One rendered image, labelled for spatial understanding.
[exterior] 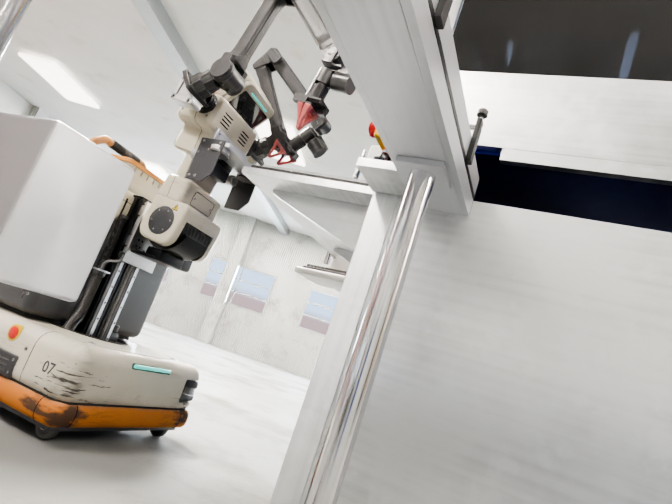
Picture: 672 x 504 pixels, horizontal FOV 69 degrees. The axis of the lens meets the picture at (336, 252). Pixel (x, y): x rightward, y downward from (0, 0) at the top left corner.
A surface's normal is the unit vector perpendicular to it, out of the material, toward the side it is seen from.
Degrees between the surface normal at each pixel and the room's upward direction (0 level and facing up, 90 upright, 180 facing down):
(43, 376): 90
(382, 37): 180
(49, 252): 90
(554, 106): 90
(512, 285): 90
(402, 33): 180
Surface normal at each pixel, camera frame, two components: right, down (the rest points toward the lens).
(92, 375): 0.89, 0.22
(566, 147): -0.34, -0.33
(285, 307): -0.07, -0.26
